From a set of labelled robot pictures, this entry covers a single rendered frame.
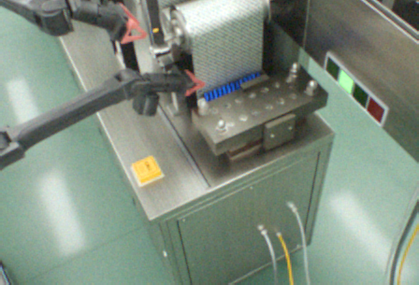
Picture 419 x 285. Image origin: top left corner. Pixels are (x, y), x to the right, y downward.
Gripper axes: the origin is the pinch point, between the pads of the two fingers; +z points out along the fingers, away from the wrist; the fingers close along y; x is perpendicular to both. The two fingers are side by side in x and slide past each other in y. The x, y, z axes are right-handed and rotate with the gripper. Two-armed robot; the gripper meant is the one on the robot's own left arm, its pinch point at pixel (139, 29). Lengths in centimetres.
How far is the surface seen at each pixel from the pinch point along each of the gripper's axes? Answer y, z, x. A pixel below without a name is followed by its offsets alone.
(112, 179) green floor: -54, 68, -112
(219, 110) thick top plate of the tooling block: 15.6, 28.8, -10.7
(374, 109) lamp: 48, 41, 20
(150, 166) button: 17.0, 16.2, -35.1
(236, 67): 6.6, 33.6, 0.5
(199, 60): 6.7, 18.7, -0.5
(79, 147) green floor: -85, 61, -118
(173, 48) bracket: -0.5, 13.8, -2.6
